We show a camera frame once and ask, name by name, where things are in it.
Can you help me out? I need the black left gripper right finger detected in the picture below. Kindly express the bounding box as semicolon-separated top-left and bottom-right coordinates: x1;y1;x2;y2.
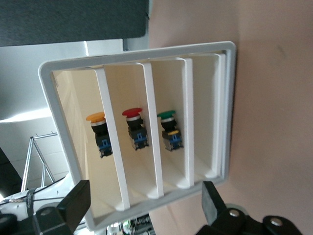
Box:
198;180;304;235

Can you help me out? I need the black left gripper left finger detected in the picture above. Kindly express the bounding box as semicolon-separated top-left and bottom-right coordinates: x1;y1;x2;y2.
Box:
0;180;91;235

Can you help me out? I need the yellow mushroom push button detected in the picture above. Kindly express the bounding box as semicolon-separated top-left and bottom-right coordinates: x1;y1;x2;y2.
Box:
86;112;113;159

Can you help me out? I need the green mushroom push button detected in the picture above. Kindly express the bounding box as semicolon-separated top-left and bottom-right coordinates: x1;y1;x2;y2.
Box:
156;110;184;152

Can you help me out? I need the red mushroom push button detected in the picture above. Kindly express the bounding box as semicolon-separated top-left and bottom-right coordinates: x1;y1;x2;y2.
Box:
121;107;150;152

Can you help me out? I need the white drawer cabinet shell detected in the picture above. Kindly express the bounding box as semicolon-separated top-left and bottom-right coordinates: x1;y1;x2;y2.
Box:
38;40;237;232

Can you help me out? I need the dark grey felt panel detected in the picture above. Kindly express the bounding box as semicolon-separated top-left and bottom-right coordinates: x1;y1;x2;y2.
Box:
0;0;150;47

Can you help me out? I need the silver metal rod frame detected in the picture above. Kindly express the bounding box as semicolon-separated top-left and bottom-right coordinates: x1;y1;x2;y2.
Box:
21;132;58;193

